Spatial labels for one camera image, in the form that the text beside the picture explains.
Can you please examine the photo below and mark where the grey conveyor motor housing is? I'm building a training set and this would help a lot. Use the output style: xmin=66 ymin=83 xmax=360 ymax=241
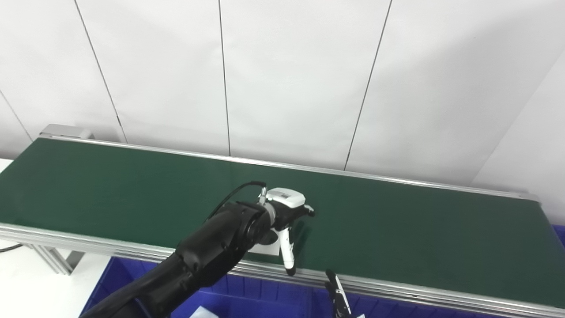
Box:
xmin=39 ymin=124 xmax=95 ymax=140

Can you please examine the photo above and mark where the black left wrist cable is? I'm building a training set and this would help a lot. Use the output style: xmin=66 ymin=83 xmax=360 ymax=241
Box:
xmin=204 ymin=181 xmax=269 ymax=223

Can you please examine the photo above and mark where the blue bin with white parts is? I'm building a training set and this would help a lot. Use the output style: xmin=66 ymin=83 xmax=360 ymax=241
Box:
xmin=79 ymin=256 xmax=329 ymax=318

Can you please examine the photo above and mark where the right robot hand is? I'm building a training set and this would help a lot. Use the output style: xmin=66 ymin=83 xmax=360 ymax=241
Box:
xmin=324 ymin=269 xmax=365 ymax=318

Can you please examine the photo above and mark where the aluminium conveyor leg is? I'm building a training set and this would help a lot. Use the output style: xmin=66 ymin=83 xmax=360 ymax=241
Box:
xmin=30 ymin=244 xmax=85 ymax=276

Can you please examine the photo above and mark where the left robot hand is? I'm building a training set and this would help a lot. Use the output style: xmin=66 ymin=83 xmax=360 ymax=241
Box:
xmin=264 ymin=188 xmax=315 ymax=276

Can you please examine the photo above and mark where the green conveyor belt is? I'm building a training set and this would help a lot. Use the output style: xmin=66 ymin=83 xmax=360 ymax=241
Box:
xmin=0 ymin=135 xmax=565 ymax=318

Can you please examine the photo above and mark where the white square part with hole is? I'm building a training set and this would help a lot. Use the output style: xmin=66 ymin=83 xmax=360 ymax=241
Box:
xmin=246 ymin=227 xmax=283 ymax=257
xmin=190 ymin=306 xmax=222 ymax=318

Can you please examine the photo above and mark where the blue bin with black parts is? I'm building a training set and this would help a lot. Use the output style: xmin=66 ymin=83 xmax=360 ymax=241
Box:
xmin=309 ymin=288 xmax=501 ymax=318

